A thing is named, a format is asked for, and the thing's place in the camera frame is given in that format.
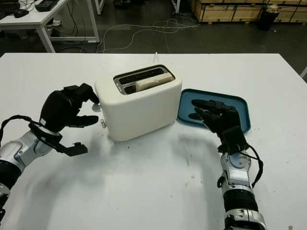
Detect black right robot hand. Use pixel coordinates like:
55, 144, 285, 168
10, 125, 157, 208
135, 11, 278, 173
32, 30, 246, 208
189, 99, 242, 144

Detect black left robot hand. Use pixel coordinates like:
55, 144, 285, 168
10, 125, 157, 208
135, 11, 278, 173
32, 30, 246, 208
39, 82, 100, 133

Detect white bread slice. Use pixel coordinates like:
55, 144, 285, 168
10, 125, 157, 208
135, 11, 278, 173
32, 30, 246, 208
135, 73, 173, 92

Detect blue plastic tray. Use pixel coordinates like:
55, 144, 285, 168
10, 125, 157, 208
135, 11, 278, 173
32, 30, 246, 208
177, 88, 251, 134

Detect cream white two-slot toaster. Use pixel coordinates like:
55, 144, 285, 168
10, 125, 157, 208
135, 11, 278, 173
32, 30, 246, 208
94, 64, 183, 142

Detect white office desk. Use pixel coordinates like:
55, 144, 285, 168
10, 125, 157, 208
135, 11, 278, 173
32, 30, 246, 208
0, 0, 100, 53

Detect black computer mouse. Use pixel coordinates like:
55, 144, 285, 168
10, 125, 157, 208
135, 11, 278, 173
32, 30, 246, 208
13, 9, 29, 18

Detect black device case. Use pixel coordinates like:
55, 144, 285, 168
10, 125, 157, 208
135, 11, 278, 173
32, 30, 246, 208
35, 0, 59, 12

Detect wooden crate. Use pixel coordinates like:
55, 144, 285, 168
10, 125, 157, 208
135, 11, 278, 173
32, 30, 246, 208
190, 0, 307, 24

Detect black keyboard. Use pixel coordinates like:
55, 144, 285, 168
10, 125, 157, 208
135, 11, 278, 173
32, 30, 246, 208
0, 1, 20, 20

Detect white table legs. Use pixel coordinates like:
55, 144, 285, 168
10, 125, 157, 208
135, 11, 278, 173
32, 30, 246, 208
94, 0, 181, 15

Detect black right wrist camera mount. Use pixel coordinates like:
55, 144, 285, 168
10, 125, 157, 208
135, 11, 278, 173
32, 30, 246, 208
217, 126, 248, 155

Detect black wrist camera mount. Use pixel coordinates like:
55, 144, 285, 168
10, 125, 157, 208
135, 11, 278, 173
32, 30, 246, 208
217, 126, 248, 155
28, 122, 88, 158

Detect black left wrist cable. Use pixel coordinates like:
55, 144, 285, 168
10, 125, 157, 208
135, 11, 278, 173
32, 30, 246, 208
0, 115, 40, 144

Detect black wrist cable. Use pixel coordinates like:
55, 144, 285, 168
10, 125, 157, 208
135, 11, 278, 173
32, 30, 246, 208
0, 115, 40, 144
243, 143, 264, 187

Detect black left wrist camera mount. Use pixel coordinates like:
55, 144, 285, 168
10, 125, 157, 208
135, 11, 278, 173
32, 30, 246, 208
28, 122, 88, 158

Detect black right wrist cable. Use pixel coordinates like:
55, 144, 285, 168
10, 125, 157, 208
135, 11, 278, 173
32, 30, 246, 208
243, 143, 264, 187

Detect white cable on floor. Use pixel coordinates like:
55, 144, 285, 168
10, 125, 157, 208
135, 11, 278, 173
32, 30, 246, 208
97, 18, 201, 53

